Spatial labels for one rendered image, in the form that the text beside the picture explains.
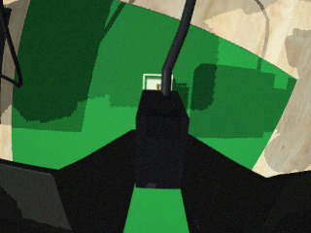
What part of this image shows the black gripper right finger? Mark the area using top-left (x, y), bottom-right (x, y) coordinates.
top-left (180, 133), bottom-right (311, 233)

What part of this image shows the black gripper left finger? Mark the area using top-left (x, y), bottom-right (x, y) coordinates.
top-left (0, 129), bottom-right (136, 233)

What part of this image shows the black cable with plug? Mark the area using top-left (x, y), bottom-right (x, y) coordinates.
top-left (0, 0), bottom-right (195, 189)

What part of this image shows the green circuit board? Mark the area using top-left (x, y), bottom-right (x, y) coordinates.
top-left (12, 0), bottom-right (296, 233)

